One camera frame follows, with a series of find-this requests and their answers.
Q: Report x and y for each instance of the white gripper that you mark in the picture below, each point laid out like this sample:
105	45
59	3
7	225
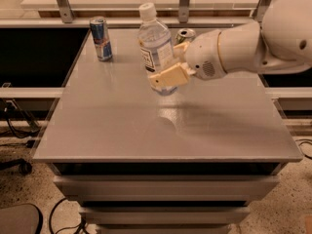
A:
203	57

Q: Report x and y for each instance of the clear plastic water bottle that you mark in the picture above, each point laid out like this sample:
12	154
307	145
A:
155	41

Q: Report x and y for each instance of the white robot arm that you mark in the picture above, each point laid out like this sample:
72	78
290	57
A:
280	44

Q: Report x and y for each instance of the white green soda can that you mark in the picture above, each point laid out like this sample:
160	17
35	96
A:
185	35

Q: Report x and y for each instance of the blue energy drink can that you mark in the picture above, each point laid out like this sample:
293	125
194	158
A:
101	38

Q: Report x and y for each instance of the upper grey drawer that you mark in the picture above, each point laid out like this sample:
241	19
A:
87	188

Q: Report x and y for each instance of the grey drawer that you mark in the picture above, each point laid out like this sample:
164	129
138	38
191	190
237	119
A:
164	216
87	188

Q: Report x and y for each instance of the lower grey drawer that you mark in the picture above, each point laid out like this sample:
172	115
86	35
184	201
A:
164	216

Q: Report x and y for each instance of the black office chair base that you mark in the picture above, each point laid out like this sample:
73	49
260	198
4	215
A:
25	167

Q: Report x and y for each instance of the grey chair seat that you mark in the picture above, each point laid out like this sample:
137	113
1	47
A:
21	219

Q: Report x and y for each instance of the middle metal bracket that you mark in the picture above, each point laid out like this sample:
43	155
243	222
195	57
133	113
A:
183	11

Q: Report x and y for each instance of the metal bracket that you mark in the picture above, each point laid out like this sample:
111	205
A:
65	11
183	11
260	9

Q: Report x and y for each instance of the right metal bracket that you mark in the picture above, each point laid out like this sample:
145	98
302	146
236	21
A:
260	9

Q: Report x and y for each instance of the left metal bracket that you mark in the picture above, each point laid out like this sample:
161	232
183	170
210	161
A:
65	11

